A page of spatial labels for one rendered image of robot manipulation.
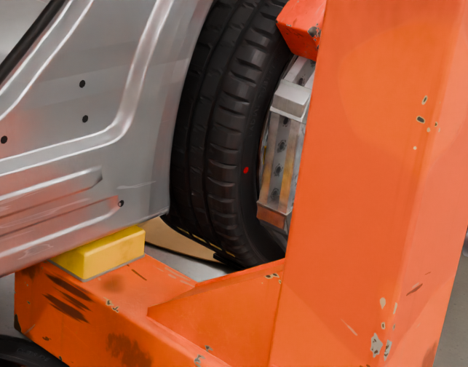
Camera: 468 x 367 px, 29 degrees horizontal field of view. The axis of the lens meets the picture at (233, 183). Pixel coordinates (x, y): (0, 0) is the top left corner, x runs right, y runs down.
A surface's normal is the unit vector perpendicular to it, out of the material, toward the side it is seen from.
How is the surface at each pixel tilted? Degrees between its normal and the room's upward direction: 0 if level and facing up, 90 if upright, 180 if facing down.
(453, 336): 0
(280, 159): 90
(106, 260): 90
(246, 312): 90
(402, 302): 90
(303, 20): 45
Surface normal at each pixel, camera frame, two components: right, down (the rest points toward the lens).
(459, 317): 0.11, -0.91
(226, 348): -0.64, 0.25
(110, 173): 0.77, 0.34
